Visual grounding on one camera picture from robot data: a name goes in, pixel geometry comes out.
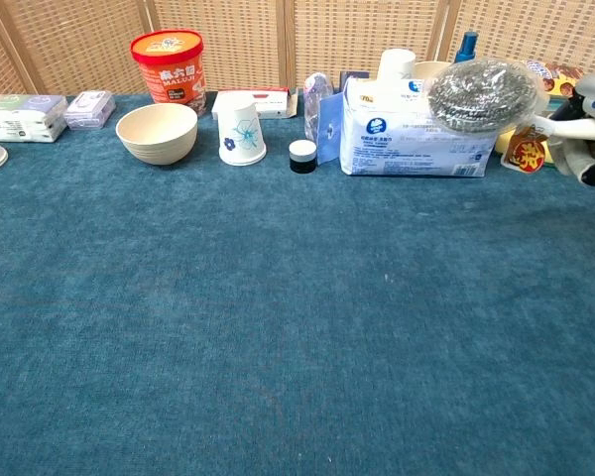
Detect steel scrubber with white handle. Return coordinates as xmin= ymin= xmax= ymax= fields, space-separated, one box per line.
xmin=425 ymin=58 xmax=595 ymax=175

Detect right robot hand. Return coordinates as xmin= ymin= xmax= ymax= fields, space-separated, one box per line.
xmin=544 ymin=68 xmax=595 ymax=188

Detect dark blue printed box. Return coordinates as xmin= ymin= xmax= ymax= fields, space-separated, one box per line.
xmin=338 ymin=70 xmax=371 ymax=90

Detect white green box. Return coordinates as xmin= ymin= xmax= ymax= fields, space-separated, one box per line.
xmin=0 ymin=93 xmax=69 ymax=144

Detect white blue wipes pack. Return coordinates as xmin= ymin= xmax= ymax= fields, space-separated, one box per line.
xmin=338 ymin=77 xmax=507 ymax=179

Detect wicker folding screen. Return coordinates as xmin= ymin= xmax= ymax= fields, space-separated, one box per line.
xmin=0 ymin=0 xmax=595 ymax=96

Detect stacked white paper cups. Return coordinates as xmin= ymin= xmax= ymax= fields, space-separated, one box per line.
xmin=376 ymin=48 xmax=417 ymax=82

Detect clear plastic water bottle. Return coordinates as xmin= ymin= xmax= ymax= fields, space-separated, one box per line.
xmin=302 ymin=71 xmax=335 ymax=145

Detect red instant noodle tub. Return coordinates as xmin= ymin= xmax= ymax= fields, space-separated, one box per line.
xmin=130 ymin=28 xmax=207 ymax=118

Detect teal tablecloth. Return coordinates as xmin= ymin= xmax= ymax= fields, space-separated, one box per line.
xmin=0 ymin=91 xmax=595 ymax=476

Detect beige bowl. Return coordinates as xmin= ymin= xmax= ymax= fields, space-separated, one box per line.
xmin=115 ymin=102 xmax=199 ymax=166
xmin=414 ymin=60 xmax=451 ymax=80

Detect small purple clear box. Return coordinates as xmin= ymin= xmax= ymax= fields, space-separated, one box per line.
xmin=62 ymin=89 xmax=117 ymax=131

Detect flat red white box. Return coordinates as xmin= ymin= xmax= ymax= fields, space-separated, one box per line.
xmin=211 ymin=86 xmax=299 ymax=121

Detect small black jar white lid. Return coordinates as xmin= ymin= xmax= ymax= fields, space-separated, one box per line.
xmin=289 ymin=139 xmax=318 ymax=175

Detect paper cup blue flower print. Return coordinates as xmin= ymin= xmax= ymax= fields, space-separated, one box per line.
xmin=216 ymin=102 xmax=268 ymax=167

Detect blue spray bottle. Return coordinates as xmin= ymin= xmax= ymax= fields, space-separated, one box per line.
xmin=454 ymin=31 xmax=479 ymax=64

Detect brown cookie box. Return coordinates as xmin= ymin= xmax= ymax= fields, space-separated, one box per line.
xmin=523 ymin=59 xmax=586 ymax=98

